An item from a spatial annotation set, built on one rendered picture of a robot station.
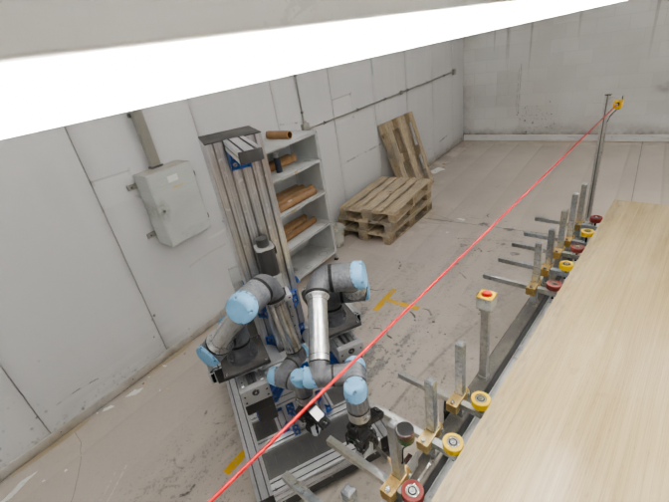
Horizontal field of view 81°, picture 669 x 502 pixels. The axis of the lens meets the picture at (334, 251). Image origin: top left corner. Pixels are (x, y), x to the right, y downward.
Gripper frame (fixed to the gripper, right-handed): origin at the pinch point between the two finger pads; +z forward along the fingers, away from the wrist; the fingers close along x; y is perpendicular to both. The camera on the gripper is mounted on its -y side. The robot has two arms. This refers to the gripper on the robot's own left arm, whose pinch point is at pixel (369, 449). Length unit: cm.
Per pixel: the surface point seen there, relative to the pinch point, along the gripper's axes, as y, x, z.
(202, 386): -13, -197, 101
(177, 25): 53, 47, -133
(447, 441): -25.2, 17.2, 10.1
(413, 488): -1.8, 16.5, 9.4
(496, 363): -94, 9, 31
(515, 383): -67, 28, 11
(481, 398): -51, 19, 10
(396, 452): -3.6, 9.4, -2.2
